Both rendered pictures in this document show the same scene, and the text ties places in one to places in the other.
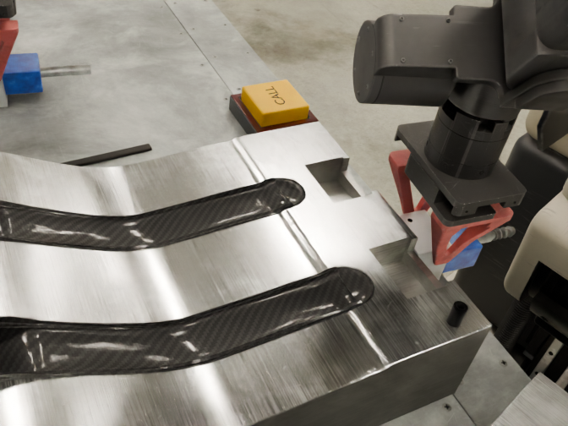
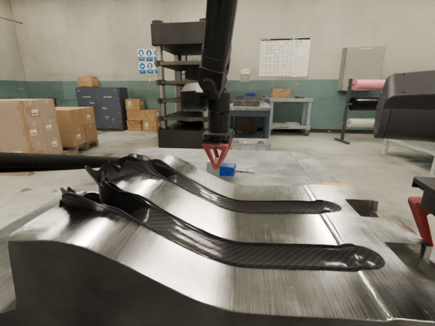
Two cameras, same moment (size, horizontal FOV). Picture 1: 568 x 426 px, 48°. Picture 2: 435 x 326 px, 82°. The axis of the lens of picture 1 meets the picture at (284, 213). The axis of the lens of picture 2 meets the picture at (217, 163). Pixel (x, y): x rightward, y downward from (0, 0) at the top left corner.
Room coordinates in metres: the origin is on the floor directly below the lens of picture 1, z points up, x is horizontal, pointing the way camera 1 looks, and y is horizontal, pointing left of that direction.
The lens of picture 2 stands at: (0.06, -0.07, 1.04)
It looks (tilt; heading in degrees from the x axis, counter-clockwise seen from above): 16 degrees down; 38
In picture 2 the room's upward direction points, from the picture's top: straight up
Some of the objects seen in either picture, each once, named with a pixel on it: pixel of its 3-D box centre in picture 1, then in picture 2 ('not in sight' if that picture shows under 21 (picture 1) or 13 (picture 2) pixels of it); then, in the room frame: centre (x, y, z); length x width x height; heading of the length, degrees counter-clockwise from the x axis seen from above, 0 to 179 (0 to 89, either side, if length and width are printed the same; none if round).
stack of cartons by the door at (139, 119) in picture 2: not in sight; (143, 114); (4.11, 5.68, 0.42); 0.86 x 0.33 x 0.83; 120
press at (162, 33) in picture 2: not in sight; (193, 90); (3.60, 3.31, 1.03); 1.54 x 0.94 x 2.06; 30
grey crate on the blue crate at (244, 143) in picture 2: not in sight; (248, 145); (3.04, 1.73, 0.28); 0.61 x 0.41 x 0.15; 120
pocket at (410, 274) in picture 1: (406, 281); (420, 276); (0.34, -0.10, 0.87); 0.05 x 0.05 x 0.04; 32
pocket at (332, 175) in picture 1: (337, 193); (367, 220); (0.43, -0.04, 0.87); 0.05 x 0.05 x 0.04; 32
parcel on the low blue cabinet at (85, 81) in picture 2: not in sight; (88, 81); (3.32, 6.85, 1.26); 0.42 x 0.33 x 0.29; 120
